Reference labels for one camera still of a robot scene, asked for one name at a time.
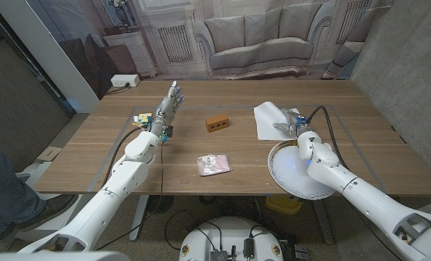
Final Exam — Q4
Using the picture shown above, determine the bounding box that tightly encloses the white paper sheet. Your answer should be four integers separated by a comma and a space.
253, 101, 302, 141

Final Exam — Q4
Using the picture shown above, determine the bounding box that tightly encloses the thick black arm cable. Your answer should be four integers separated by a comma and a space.
101, 125, 151, 188
305, 105, 350, 170

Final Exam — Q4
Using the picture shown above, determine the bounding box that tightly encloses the grey table leg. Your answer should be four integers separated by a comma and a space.
312, 199, 335, 246

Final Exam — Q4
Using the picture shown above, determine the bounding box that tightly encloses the brown block with three holes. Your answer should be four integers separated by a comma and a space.
205, 113, 230, 133

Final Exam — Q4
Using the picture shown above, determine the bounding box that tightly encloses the white paper plate gold rim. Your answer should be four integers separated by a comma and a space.
267, 140, 337, 201

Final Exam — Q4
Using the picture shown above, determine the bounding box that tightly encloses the pink cloth in clear packet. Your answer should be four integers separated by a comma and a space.
196, 153, 233, 177

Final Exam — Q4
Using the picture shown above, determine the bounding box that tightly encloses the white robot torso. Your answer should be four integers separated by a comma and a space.
178, 216, 284, 261

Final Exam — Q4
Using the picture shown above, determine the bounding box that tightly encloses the colourful puzzle cube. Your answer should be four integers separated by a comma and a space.
131, 112, 153, 128

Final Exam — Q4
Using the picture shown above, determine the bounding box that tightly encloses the black power strip cord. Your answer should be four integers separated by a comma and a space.
105, 82, 131, 96

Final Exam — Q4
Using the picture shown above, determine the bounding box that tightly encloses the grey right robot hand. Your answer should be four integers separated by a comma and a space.
271, 108, 311, 138

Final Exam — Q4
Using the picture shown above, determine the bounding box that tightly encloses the person in blue jeans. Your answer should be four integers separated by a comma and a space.
0, 139, 79, 240

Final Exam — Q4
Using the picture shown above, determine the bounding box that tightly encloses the black round floor object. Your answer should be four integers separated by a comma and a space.
147, 195, 175, 215

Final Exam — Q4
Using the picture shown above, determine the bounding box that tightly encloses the black looped floor cable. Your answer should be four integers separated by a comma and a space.
163, 209, 223, 251

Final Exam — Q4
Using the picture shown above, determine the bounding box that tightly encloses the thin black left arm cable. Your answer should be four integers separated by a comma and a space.
96, 141, 165, 252

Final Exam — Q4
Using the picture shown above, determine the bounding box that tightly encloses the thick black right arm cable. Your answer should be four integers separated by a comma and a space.
305, 105, 350, 170

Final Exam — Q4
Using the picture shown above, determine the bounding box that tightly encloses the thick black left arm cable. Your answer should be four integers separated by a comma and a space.
101, 125, 151, 188

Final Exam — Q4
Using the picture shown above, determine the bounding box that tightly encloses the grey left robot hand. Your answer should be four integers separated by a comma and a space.
149, 80, 185, 137

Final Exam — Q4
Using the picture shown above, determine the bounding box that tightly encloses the flat cardboard piece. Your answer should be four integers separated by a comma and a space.
36, 146, 62, 162

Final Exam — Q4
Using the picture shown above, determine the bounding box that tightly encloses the white table leg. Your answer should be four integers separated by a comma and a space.
128, 194, 150, 241

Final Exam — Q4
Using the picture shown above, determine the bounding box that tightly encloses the yellow object under table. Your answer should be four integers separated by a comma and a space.
265, 195, 304, 215

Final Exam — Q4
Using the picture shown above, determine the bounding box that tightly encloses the white power strip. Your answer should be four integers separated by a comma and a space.
110, 73, 141, 88

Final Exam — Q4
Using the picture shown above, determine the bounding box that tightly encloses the printed living room backdrop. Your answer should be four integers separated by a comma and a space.
25, 0, 396, 101

